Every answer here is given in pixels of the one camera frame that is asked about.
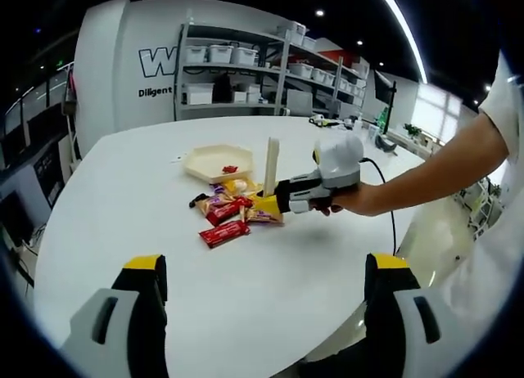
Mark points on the beige plastic food tongs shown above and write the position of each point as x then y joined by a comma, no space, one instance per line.
272,165

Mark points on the black bag on shelf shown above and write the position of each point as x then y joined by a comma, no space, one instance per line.
223,89

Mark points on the grey flat panel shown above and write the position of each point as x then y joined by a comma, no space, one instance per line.
300,102

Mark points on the black monitor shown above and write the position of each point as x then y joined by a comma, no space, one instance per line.
382,85

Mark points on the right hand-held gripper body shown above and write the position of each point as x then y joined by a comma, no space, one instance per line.
340,161

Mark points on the beige hexagonal food container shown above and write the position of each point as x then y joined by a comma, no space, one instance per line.
209,161

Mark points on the row of white storage bins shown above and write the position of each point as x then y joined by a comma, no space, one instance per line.
245,55

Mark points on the small red candy packet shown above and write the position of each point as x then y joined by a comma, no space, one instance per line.
230,168

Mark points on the long red snack bar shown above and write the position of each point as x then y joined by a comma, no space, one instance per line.
225,232
227,209

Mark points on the small yellow white device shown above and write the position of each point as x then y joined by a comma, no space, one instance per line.
321,120

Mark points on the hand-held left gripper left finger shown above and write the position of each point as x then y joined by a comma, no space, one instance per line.
123,333

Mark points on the white box on shelf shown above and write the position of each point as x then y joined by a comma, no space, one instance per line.
198,93

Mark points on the black curved object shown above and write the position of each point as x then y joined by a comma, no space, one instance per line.
385,143

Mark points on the person's right hand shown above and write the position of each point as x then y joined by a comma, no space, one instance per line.
348,200

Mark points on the white bottle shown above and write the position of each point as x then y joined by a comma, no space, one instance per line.
358,122

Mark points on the black monitor pole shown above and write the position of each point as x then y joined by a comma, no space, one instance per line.
394,108

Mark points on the long ceiling light strip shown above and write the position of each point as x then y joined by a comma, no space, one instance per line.
409,34

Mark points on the yellow bun food packet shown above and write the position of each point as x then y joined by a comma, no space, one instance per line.
239,185

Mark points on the grey metal shelf rack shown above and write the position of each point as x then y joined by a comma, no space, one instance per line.
282,79

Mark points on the small potted plant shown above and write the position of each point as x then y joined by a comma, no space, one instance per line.
413,130

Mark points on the small purple snack packet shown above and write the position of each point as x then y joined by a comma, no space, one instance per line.
217,188

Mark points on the gold purple snack packet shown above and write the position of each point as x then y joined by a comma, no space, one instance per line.
210,202
264,216

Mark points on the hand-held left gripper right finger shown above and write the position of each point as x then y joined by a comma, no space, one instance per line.
401,333

